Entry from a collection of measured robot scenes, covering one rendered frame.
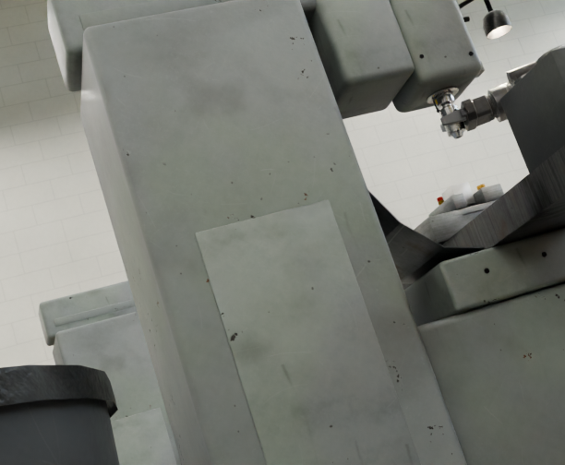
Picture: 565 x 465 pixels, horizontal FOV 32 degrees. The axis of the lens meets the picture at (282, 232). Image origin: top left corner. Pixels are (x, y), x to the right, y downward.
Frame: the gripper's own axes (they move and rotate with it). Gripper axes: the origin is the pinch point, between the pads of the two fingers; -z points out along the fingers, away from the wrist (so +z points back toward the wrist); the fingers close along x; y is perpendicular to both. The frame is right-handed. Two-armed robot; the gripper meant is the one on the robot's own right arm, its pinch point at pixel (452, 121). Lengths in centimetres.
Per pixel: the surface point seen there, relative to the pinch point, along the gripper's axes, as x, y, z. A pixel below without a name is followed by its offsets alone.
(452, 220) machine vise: -0.9, 24.0, -9.0
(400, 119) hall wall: -715, -228, 50
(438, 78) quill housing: 10.1, -8.5, -0.8
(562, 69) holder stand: 57, 15, 15
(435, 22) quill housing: 9.4, -22.8, 3.9
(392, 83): 11.9, -10.9, -11.6
